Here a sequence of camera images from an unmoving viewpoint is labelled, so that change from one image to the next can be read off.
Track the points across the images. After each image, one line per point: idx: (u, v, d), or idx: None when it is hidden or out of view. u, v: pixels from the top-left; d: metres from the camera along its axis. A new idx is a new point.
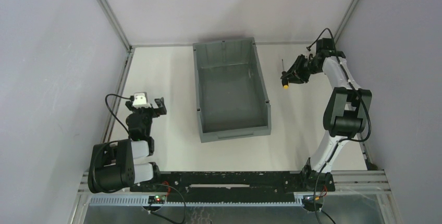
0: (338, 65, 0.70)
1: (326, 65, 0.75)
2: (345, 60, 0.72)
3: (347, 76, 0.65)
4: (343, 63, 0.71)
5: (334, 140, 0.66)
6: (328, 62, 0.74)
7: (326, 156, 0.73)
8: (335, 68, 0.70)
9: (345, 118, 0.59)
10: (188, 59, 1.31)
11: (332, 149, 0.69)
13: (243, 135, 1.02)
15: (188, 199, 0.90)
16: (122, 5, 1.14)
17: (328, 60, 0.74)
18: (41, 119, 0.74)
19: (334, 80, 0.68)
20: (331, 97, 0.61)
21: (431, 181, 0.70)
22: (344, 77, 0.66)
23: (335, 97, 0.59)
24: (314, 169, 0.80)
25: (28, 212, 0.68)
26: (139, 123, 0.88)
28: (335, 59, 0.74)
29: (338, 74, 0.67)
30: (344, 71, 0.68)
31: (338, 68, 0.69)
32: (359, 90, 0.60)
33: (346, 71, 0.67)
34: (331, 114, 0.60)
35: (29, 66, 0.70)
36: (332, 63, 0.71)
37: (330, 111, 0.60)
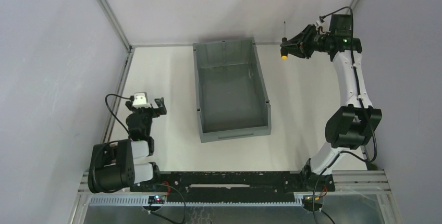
0: (351, 67, 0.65)
1: (336, 59, 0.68)
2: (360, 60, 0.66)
3: (359, 90, 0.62)
4: (357, 65, 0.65)
5: (336, 151, 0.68)
6: (341, 58, 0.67)
7: (327, 162, 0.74)
8: (347, 72, 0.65)
9: (349, 135, 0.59)
10: (188, 59, 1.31)
11: (333, 157, 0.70)
13: (243, 135, 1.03)
15: (188, 199, 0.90)
16: (122, 6, 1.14)
17: (341, 54, 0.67)
18: (41, 119, 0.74)
19: (344, 88, 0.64)
20: (337, 114, 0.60)
21: (431, 181, 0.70)
22: (355, 90, 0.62)
23: (343, 118, 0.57)
24: (314, 171, 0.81)
25: (28, 213, 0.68)
26: (140, 123, 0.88)
28: (349, 56, 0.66)
29: (350, 84, 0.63)
30: (357, 79, 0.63)
31: (351, 73, 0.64)
32: (369, 112, 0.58)
33: (359, 83, 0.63)
34: (336, 132, 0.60)
35: (29, 65, 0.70)
36: (345, 65, 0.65)
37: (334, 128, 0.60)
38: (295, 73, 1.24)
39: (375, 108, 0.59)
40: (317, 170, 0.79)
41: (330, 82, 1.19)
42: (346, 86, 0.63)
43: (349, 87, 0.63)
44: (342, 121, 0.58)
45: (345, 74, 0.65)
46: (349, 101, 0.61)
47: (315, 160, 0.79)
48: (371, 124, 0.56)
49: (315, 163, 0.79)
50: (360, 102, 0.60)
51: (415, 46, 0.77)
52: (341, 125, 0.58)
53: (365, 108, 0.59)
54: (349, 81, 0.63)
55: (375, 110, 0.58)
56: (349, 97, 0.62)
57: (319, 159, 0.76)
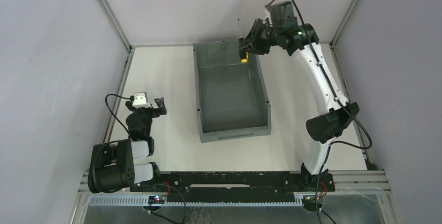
0: (317, 66, 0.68)
1: (299, 60, 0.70)
2: (321, 56, 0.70)
3: (332, 89, 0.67)
4: (321, 61, 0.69)
5: (327, 145, 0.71)
6: (304, 58, 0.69)
7: (321, 159, 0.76)
8: (317, 73, 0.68)
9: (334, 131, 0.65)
10: (188, 59, 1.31)
11: (326, 150, 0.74)
13: (243, 135, 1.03)
15: (188, 199, 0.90)
16: (122, 6, 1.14)
17: (304, 52, 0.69)
18: (41, 119, 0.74)
19: (319, 89, 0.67)
20: (321, 119, 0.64)
21: (431, 181, 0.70)
22: (330, 91, 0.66)
23: (328, 124, 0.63)
24: (312, 172, 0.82)
25: (28, 212, 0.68)
26: (140, 123, 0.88)
28: (311, 56, 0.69)
29: (323, 85, 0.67)
30: (327, 77, 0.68)
31: (319, 72, 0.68)
32: (350, 111, 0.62)
33: (330, 84, 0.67)
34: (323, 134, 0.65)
35: (29, 66, 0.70)
36: (311, 64, 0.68)
37: (322, 132, 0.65)
38: (295, 73, 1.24)
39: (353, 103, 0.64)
40: (315, 170, 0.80)
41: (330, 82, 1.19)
42: (321, 89, 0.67)
43: (323, 89, 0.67)
44: (328, 126, 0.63)
45: (315, 74, 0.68)
46: (328, 103, 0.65)
47: (309, 160, 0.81)
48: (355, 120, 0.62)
49: (310, 162, 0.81)
50: (338, 103, 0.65)
51: (414, 45, 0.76)
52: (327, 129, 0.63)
53: (345, 106, 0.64)
54: (321, 84, 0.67)
55: (353, 106, 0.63)
56: (327, 100, 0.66)
57: (314, 156, 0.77)
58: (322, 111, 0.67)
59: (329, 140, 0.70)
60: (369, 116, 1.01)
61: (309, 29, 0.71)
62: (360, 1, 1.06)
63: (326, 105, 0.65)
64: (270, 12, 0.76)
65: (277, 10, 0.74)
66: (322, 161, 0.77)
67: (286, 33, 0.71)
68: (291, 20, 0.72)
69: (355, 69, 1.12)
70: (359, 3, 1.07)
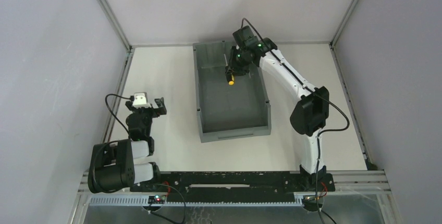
0: (280, 65, 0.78)
1: (266, 65, 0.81)
2: (284, 58, 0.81)
3: (299, 79, 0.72)
4: (283, 61, 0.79)
5: (314, 137, 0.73)
6: (268, 62, 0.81)
7: (314, 154, 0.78)
8: (281, 70, 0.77)
9: (315, 119, 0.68)
10: (188, 59, 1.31)
11: (317, 144, 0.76)
13: (243, 135, 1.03)
15: (188, 199, 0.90)
16: (122, 6, 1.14)
17: (266, 59, 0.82)
18: (41, 119, 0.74)
19: (287, 83, 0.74)
20: (298, 109, 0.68)
21: (431, 181, 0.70)
22: (298, 82, 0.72)
23: (304, 110, 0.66)
24: (310, 172, 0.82)
25: (28, 213, 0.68)
26: (140, 123, 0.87)
28: (273, 59, 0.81)
29: (289, 78, 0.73)
30: (291, 71, 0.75)
31: (283, 69, 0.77)
32: (318, 92, 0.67)
33: (296, 75, 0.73)
34: (305, 123, 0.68)
35: (29, 65, 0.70)
36: (275, 65, 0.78)
37: (303, 121, 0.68)
38: None
39: (320, 87, 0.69)
40: (312, 170, 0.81)
41: (330, 83, 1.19)
42: (289, 82, 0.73)
43: (291, 81, 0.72)
44: (305, 112, 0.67)
45: (280, 71, 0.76)
46: (298, 92, 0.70)
47: (305, 160, 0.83)
48: (328, 101, 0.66)
49: (306, 162, 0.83)
50: (306, 89, 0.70)
51: (414, 46, 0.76)
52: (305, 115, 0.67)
53: (314, 91, 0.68)
54: (288, 77, 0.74)
55: (321, 89, 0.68)
56: (296, 89, 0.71)
57: (308, 154, 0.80)
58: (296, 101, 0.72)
59: (315, 132, 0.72)
60: (369, 116, 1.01)
61: (269, 41, 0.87)
62: (360, 2, 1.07)
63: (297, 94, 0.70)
64: (235, 39, 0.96)
65: (240, 35, 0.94)
66: (317, 157, 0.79)
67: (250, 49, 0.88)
68: (253, 39, 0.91)
69: (355, 69, 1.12)
70: (359, 3, 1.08)
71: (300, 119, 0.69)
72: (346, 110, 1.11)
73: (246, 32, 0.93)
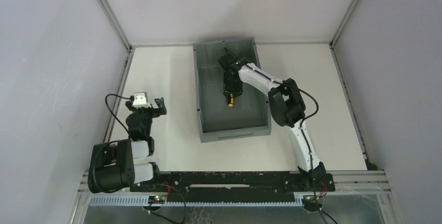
0: (253, 71, 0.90)
1: (243, 75, 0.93)
2: (254, 65, 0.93)
3: (269, 77, 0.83)
4: (255, 68, 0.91)
5: (297, 128, 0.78)
6: (243, 72, 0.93)
7: (304, 148, 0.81)
8: (254, 75, 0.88)
9: (292, 109, 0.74)
10: (188, 59, 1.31)
11: (303, 135, 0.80)
13: (243, 135, 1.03)
15: (188, 199, 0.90)
16: (122, 7, 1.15)
17: (241, 70, 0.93)
18: (41, 119, 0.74)
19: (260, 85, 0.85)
20: (272, 103, 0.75)
21: (431, 180, 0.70)
22: (267, 78, 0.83)
23: (276, 101, 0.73)
24: (306, 169, 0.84)
25: (28, 213, 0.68)
26: (140, 123, 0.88)
28: (247, 68, 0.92)
29: (261, 79, 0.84)
30: (261, 73, 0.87)
31: (255, 74, 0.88)
32: (285, 83, 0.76)
33: (266, 75, 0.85)
34: (282, 114, 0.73)
35: (29, 65, 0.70)
36: (249, 73, 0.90)
37: (280, 112, 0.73)
38: (296, 73, 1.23)
39: (287, 79, 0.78)
40: (308, 167, 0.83)
41: (330, 83, 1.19)
42: (261, 82, 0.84)
43: (262, 80, 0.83)
44: (279, 103, 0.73)
45: (253, 76, 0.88)
46: (269, 86, 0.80)
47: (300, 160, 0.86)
48: (293, 87, 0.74)
49: (302, 161, 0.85)
50: (275, 83, 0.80)
51: (414, 45, 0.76)
52: (279, 106, 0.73)
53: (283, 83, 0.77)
54: (260, 78, 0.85)
55: (290, 82, 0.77)
56: (267, 85, 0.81)
57: (299, 150, 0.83)
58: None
59: (296, 123, 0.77)
60: (369, 116, 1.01)
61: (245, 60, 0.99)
62: (361, 1, 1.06)
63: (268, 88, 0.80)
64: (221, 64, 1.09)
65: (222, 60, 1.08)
66: (308, 151, 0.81)
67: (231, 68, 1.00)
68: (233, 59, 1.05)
69: (355, 69, 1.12)
70: (359, 3, 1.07)
71: (277, 111, 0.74)
72: (346, 110, 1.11)
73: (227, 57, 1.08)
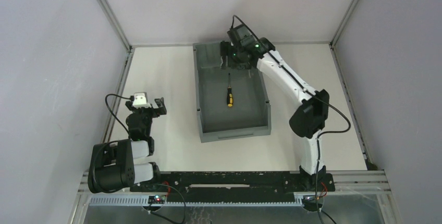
0: (279, 67, 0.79)
1: (264, 68, 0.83)
2: (282, 60, 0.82)
3: (299, 83, 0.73)
4: (282, 63, 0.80)
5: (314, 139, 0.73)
6: (267, 64, 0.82)
7: (315, 154, 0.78)
8: (280, 72, 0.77)
9: (317, 122, 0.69)
10: (188, 59, 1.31)
11: (316, 144, 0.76)
13: (243, 135, 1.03)
15: (188, 199, 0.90)
16: (122, 7, 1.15)
17: (265, 60, 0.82)
18: (41, 119, 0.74)
19: (286, 86, 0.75)
20: (299, 114, 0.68)
21: (431, 181, 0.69)
22: (298, 85, 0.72)
23: (305, 115, 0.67)
24: (309, 172, 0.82)
25: (28, 213, 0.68)
26: (140, 123, 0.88)
28: (273, 60, 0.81)
29: (289, 81, 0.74)
30: (290, 74, 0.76)
31: (282, 71, 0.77)
32: (319, 96, 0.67)
33: (296, 79, 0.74)
34: (306, 128, 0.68)
35: (29, 66, 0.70)
36: (274, 67, 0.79)
37: (304, 125, 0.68)
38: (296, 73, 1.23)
39: (321, 90, 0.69)
40: (312, 171, 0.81)
41: (330, 83, 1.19)
42: (289, 85, 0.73)
43: (292, 84, 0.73)
44: (307, 118, 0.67)
45: (279, 73, 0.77)
46: (298, 96, 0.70)
47: (305, 162, 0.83)
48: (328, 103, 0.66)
49: (306, 164, 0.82)
50: (307, 93, 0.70)
51: (414, 45, 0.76)
52: (306, 121, 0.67)
53: (314, 95, 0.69)
54: (288, 81, 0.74)
55: (322, 93, 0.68)
56: (297, 93, 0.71)
57: (308, 155, 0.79)
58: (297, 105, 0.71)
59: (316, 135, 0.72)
60: (369, 116, 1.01)
61: (267, 42, 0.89)
62: (361, 1, 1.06)
63: (298, 97, 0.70)
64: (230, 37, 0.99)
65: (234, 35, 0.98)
66: (317, 158, 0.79)
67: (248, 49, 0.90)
68: (249, 38, 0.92)
69: (356, 69, 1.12)
70: (359, 3, 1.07)
71: (301, 123, 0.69)
72: (346, 110, 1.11)
73: (240, 31, 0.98)
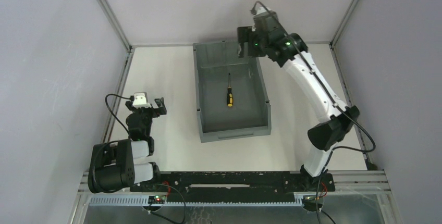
0: (310, 74, 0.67)
1: (291, 70, 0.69)
2: (315, 65, 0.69)
3: (330, 96, 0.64)
4: (314, 69, 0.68)
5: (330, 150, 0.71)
6: (296, 67, 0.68)
7: (323, 162, 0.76)
8: (311, 79, 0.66)
9: (339, 138, 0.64)
10: (189, 59, 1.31)
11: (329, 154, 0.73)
13: (243, 135, 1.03)
15: (188, 199, 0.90)
16: (122, 7, 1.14)
17: (295, 63, 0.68)
18: (42, 119, 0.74)
19: (315, 97, 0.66)
20: (323, 129, 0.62)
21: (432, 181, 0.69)
22: (328, 98, 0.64)
23: (331, 133, 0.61)
24: (312, 174, 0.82)
25: (28, 213, 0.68)
26: (140, 123, 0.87)
28: (305, 64, 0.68)
29: (319, 92, 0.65)
30: (321, 83, 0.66)
31: (314, 79, 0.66)
32: (350, 114, 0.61)
33: (328, 91, 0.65)
34: (327, 143, 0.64)
35: (29, 66, 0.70)
36: (305, 73, 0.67)
37: (326, 141, 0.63)
38: None
39: (352, 107, 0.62)
40: (316, 174, 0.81)
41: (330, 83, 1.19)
42: (319, 97, 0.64)
43: (322, 97, 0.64)
44: (331, 135, 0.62)
45: (309, 82, 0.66)
46: (328, 110, 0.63)
47: (309, 163, 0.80)
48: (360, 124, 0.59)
49: (311, 166, 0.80)
50: (337, 109, 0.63)
51: (414, 45, 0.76)
52: (330, 137, 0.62)
53: (345, 111, 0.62)
54: (319, 91, 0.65)
55: (354, 110, 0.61)
56: (327, 107, 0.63)
57: (316, 161, 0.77)
58: (323, 120, 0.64)
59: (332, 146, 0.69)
60: (369, 116, 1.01)
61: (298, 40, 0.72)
62: (361, 1, 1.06)
63: (327, 112, 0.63)
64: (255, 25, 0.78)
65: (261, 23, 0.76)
66: (324, 164, 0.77)
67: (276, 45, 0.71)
68: (277, 29, 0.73)
69: (356, 69, 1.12)
70: (359, 3, 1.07)
71: (323, 138, 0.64)
72: None
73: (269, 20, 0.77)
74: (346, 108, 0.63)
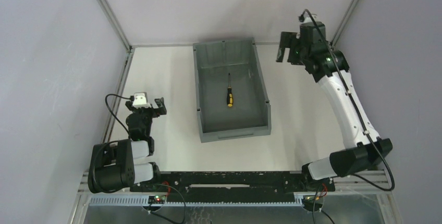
0: (346, 95, 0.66)
1: (327, 87, 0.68)
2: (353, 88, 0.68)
3: (362, 122, 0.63)
4: (350, 90, 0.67)
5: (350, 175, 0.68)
6: (331, 85, 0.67)
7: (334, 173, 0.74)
8: (345, 101, 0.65)
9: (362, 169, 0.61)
10: (189, 59, 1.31)
11: None
13: (243, 135, 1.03)
15: (188, 199, 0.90)
16: (122, 6, 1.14)
17: (333, 81, 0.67)
18: (42, 119, 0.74)
19: (345, 119, 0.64)
20: (348, 156, 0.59)
21: (431, 180, 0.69)
22: (359, 123, 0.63)
23: (355, 163, 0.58)
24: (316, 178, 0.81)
25: (28, 213, 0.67)
26: (140, 123, 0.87)
28: (343, 85, 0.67)
29: (350, 115, 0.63)
30: (355, 106, 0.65)
31: (347, 101, 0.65)
32: (381, 148, 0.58)
33: (360, 116, 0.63)
34: (348, 171, 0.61)
35: (29, 65, 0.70)
36: (340, 92, 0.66)
37: (348, 169, 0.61)
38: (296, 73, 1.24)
39: (385, 140, 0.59)
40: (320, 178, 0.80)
41: None
42: (350, 121, 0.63)
43: (353, 120, 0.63)
44: (355, 164, 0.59)
45: (342, 102, 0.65)
46: (357, 136, 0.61)
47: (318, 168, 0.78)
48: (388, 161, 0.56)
49: (319, 171, 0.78)
50: (367, 136, 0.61)
51: (414, 45, 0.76)
52: (354, 166, 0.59)
53: (375, 142, 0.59)
54: (350, 115, 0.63)
55: (386, 145, 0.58)
56: (356, 132, 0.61)
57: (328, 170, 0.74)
58: (350, 145, 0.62)
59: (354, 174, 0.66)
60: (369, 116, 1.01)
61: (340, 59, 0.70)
62: (360, 1, 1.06)
63: (355, 137, 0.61)
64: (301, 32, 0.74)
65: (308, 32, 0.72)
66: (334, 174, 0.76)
67: (317, 59, 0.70)
68: (322, 43, 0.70)
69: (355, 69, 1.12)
70: (359, 3, 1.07)
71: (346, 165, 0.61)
72: None
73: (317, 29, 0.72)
74: (377, 139, 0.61)
